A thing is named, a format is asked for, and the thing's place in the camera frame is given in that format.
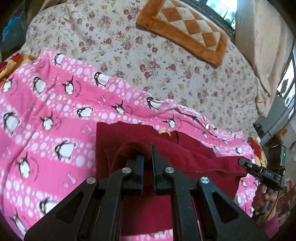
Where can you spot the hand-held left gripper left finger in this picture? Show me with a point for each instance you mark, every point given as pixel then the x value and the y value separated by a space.
pixel 139 171

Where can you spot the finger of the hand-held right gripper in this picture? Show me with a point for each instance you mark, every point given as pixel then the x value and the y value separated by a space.
pixel 248 165

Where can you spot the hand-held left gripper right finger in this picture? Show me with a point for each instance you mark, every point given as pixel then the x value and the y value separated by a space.
pixel 156 171

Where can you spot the dark red fleece garment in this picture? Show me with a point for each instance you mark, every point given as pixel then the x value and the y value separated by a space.
pixel 196 157

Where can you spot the person's right forearm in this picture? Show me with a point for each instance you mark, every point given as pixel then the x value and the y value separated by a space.
pixel 271 226

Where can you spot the person's right hand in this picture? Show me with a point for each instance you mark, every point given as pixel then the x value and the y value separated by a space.
pixel 259 199

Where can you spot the red yellow printed cloth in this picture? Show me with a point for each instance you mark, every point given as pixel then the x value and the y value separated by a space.
pixel 13 62
pixel 255 148

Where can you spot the black device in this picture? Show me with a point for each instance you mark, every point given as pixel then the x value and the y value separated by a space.
pixel 258 131

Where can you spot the grey desk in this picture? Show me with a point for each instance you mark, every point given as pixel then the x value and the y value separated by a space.
pixel 274 120

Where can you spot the pink penguin print blanket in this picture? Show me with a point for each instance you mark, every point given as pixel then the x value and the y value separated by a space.
pixel 46 111

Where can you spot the beige curtain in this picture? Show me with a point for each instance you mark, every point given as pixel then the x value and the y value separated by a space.
pixel 261 46

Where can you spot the floral bedsheet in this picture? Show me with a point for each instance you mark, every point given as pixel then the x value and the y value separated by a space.
pixel 115 46

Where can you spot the orange checkered cushion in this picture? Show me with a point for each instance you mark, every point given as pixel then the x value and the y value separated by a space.
pixel 161 25

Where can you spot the window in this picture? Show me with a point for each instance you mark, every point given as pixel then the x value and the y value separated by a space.
pixel 222 11

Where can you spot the blue plastic bag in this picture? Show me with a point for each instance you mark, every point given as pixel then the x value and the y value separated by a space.
pixel 12 30

